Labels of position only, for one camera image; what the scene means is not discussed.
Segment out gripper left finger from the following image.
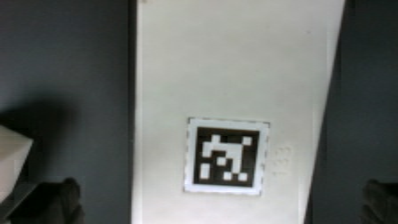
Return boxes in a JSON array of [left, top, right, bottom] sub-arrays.
[[11, 178, 86, 224]]

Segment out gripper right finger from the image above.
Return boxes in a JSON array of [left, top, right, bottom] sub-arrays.
[[361, 180, 398, 224]]

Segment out white cabinet top block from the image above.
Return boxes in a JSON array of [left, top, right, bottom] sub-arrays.
[[132, 0, 347, 224]]

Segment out white left fence block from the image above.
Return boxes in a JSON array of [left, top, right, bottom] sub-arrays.
[[0, 126, 34, 203]]

